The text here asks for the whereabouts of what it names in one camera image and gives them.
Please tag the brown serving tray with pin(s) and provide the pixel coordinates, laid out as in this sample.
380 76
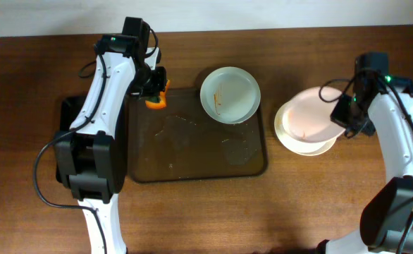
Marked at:
181 142

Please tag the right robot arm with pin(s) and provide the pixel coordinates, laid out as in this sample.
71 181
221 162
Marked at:
380 104

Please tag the pink white plate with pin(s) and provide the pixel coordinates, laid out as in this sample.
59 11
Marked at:
307 118

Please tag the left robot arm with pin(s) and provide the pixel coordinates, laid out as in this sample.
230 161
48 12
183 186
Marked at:
90 161

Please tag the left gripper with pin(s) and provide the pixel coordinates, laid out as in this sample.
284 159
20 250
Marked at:
158 85

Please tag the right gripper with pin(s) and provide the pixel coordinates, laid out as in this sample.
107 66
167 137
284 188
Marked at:
355 127

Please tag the orange green scrub sponge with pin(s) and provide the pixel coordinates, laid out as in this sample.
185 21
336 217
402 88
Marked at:
158 101

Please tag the pale blue plate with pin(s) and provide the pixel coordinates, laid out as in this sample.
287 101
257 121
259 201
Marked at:
230 95

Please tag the cream plate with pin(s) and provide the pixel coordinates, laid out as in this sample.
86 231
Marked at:
298 147

